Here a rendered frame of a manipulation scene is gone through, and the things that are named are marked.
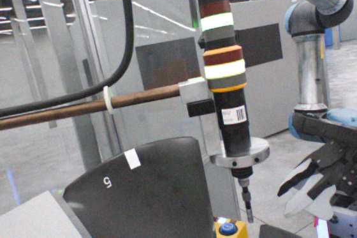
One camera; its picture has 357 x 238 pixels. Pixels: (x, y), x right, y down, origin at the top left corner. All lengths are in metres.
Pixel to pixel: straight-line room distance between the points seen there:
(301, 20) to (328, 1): 0.16
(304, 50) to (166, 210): 0.92
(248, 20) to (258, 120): 1.51
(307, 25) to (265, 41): 3.56
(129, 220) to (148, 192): 0.05
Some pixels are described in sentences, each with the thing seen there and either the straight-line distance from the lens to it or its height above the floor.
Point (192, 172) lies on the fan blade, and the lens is 0.48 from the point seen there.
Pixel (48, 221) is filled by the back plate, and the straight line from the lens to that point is 0.66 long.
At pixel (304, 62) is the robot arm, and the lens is 1.23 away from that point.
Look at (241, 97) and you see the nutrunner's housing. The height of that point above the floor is 1.52.
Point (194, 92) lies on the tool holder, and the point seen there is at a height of 1.54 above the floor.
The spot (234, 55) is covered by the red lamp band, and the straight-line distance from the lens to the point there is 0.32.
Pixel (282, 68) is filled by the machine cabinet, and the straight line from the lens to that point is 5.01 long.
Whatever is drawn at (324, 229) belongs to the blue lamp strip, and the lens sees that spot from 0.80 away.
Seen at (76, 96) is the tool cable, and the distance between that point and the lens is 0.35.
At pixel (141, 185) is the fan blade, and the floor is 1.40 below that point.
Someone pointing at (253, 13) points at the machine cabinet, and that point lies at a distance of 4.67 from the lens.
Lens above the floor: 1.59
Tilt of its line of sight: 10 degrees down
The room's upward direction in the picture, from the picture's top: 11 degrees counter-clockwise
